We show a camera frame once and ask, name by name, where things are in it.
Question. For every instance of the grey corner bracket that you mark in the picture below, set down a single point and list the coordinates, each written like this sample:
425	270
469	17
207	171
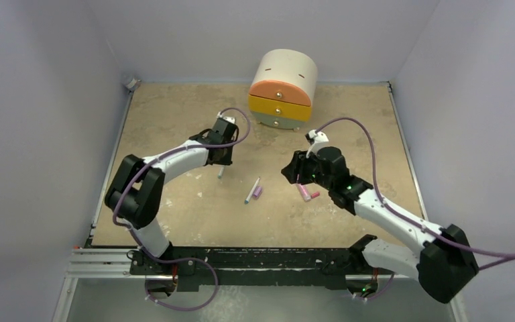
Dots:
131	83

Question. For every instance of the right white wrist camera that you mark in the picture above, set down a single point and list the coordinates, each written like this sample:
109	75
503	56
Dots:
317	140

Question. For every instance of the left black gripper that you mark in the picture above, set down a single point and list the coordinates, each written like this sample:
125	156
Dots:
225	160

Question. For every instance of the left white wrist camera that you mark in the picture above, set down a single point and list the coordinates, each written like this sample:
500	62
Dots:
223	120

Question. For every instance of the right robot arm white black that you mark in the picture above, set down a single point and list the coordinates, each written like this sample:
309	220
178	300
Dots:
439	258

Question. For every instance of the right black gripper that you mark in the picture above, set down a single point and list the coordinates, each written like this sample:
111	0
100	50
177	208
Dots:
296	168

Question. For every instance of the white pen blue tip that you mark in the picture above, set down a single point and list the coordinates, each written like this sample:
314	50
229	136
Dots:
252	190

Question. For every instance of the white pen green tip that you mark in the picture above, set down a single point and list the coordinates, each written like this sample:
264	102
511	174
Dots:
221	171

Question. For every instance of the aluminium frame rail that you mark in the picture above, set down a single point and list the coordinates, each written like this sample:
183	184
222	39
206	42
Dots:
199	210

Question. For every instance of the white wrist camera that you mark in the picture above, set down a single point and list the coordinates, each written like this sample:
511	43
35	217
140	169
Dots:
223	120
317	140

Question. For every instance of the pink marker pen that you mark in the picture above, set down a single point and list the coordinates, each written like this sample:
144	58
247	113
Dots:
304	193

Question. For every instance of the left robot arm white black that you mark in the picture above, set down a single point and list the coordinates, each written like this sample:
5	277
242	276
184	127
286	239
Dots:
135	192

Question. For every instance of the small three-drawer cabinet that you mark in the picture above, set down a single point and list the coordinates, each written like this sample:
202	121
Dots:
282	91

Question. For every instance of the purple pen cap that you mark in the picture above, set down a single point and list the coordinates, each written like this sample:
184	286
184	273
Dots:
257	192

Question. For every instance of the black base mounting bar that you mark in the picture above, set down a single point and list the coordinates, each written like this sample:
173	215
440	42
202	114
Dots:
188	268

